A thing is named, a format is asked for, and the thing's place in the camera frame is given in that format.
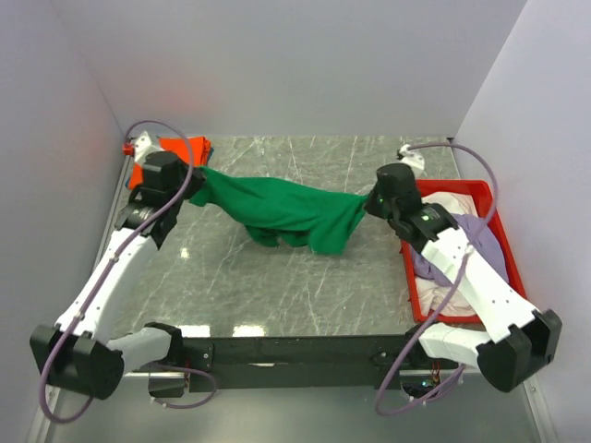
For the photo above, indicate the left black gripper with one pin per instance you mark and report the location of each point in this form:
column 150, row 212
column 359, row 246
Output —
column 197, row 178

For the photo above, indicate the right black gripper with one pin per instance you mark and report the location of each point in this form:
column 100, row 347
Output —
column 371, row 204

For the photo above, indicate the green t shirt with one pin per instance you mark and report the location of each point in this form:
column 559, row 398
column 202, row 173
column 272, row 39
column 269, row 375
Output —
column 274, row 210

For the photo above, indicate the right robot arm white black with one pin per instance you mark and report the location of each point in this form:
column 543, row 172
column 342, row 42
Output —
column 517, row 339

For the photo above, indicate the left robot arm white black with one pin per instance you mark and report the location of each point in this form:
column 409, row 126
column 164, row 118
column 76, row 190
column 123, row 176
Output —
column 78, row 353

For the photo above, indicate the folded orange t shirt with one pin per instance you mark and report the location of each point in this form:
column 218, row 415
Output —
column 200, row 146

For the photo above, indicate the lavender t shirt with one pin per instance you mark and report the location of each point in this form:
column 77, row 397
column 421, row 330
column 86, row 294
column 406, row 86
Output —
column 485, row 243

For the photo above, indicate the black base beam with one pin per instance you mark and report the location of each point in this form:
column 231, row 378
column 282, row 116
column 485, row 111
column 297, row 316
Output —
column 292, row 362

